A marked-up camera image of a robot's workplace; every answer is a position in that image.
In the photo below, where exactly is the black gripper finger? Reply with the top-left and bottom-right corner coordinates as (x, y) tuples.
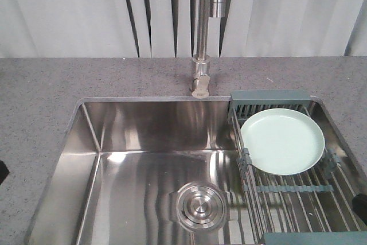
(352, 193), (367, 222)
(0, 160), (10, 184)

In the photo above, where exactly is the light green round plate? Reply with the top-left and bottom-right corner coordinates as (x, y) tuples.
(241, 108), (325, 176)

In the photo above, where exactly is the stainless steel sink basin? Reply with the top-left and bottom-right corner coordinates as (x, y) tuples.
(25, 96), (256, 244)

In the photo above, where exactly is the sink drain strainer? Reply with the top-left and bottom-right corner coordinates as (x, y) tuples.
(169, 181), (229, 232)

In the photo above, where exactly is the white pleated curtain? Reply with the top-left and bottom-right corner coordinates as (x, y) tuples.
(1, 0), (366, 58)

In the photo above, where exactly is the chrome kitchen faucet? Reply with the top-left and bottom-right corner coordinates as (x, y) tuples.
(191, 0), (226, 99)

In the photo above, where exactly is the grey wire dish drying rack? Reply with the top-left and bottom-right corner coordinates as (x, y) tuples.
(228, 90), (366, 244)

